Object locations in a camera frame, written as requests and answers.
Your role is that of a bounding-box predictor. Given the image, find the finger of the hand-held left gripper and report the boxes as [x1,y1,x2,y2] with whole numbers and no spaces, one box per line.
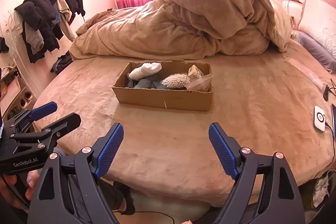
[39,112,82,142]
[28,101,58,122]

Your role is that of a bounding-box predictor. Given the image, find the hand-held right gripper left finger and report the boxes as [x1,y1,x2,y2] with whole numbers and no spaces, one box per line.
[28,123,124,224]

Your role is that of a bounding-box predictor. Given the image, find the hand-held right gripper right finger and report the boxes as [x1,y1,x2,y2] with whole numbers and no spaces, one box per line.
[208,122,306,224]

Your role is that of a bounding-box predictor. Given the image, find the clear plastic zip bag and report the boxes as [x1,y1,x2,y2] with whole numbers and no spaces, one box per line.
[185,73,213,92]

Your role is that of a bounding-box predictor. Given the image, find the dark grey sock pair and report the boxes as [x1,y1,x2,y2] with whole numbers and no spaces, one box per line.
[127,73,139,88]

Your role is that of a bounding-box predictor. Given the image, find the cardboard box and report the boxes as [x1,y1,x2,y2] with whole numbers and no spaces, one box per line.
[112,61,214,111]

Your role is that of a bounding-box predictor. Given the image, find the blue-grey sock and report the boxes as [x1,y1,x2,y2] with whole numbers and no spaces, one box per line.
[151,81,168,90]
[135,78,154,89]

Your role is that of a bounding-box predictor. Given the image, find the yellow snack packet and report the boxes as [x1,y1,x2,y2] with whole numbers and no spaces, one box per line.
[188,64,205,80]

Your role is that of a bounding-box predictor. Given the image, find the bag of cotton swabs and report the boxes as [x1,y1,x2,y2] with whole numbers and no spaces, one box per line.
[159,73,192,90]

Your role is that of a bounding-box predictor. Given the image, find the white socks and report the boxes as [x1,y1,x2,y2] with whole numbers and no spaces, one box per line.
[129,62,163,81]

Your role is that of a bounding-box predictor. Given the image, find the person's left hand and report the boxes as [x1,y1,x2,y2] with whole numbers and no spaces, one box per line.
[0,170,40,210]

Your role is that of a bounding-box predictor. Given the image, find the white shoe shelf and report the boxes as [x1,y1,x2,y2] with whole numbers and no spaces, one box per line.
[0,64,37,119]

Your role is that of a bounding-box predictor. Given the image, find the bed with brown sheet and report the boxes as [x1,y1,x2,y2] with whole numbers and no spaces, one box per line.
[33,38,336,207]

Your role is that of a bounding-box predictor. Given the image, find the black bag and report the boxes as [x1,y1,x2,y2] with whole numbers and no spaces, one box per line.
[50,55,74,75]

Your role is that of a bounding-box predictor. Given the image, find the small black hanging cloth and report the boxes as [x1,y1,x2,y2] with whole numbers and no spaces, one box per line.
[0,37,10,54]

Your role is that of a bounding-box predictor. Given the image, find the rack of hanging clothes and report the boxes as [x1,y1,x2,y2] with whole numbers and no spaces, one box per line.
[14,0,86,64]

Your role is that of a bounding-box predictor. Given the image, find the white square device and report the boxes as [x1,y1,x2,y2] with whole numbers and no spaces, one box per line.
[314,105,326,132]

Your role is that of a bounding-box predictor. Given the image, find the white crumpled bag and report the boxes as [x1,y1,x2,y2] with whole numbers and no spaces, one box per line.
[312,172,336,209]

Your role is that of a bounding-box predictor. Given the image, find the black phone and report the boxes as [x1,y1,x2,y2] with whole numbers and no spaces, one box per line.
[331,104,336,138]

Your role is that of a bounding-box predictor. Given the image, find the brown fleece duvet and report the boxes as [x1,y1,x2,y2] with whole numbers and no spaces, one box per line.
[70,0,293,60]

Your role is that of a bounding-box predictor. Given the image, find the purple pillow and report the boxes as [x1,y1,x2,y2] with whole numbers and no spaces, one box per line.
[298,31,336,72]

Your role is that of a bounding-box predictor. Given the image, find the embroidered beige cushion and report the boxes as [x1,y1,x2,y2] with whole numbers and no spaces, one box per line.
[298,0,336,46]

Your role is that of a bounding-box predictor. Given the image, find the thin black floor cable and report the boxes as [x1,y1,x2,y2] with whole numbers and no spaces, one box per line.
[113,210,175,224]

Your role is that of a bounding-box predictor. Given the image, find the black charging cable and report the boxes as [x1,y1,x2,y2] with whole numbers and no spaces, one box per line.
[323,84,336,102]

